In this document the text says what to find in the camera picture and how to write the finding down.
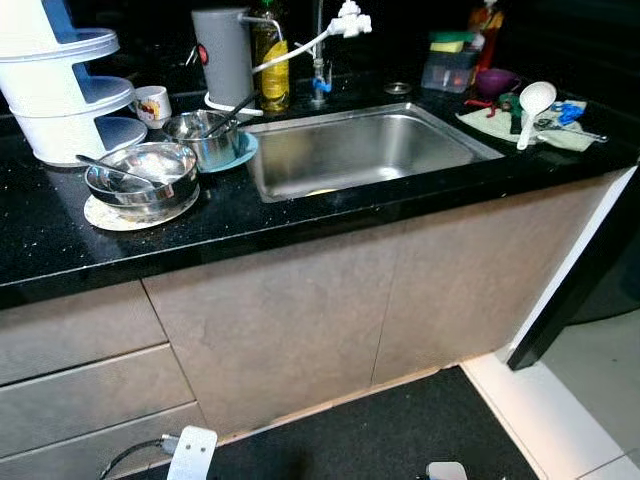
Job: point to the daisy print plate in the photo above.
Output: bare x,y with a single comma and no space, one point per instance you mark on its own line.
110,222

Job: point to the black cabinet side panel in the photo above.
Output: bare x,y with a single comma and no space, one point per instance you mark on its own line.
590,270

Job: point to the steel utensil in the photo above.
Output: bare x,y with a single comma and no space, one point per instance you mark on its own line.
580,132

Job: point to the blue plastic tool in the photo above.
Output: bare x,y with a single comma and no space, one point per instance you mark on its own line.
568,112

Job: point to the grey cabinet door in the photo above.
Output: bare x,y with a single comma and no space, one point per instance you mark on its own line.
270,320
480,270

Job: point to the white rice spoon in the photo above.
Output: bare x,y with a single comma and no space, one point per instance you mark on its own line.
538,98

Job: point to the pale green cloth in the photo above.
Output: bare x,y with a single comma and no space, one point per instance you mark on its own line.
490,125

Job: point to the purple bowl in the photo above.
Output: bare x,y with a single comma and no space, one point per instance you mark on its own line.
495,82

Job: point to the clear plastic box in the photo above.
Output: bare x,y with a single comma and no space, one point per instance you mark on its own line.
445,72

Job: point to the red yellow bottle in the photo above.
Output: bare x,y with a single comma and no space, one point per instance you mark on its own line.
487,25

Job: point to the yellow green sponge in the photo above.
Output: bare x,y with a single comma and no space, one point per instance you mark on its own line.
450,45

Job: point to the steel sink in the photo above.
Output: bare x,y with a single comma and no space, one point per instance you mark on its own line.
370,150

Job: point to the round steel sink cap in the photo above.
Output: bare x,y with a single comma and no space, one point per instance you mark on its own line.
398,88

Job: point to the black faucet pipe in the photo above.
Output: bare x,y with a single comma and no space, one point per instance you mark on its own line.
318,30

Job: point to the yellow oil bottle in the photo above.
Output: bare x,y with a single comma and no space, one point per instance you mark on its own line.
272,80

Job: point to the teal plate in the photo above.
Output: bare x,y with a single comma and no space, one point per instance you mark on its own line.
245,155

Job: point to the black long utensil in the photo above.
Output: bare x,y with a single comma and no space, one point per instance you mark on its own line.
240,108

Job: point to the small steel pot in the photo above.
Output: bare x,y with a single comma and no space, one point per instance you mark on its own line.
205,150

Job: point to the grey cylindrical appliance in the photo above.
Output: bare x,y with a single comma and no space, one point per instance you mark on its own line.
225,60

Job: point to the steel fork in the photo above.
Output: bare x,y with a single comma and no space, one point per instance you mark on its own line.
115,170

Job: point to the grey drawer front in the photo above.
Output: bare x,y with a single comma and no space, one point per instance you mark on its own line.
70,335
90,400
60,460

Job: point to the white tiered storage rack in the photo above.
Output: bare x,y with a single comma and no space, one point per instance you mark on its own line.
60,100

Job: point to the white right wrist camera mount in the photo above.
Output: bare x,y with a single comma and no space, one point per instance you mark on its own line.
447,472

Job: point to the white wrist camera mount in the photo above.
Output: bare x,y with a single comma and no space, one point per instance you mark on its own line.
447,472
192,455

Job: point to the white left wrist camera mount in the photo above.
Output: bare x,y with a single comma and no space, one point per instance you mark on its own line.
192,455

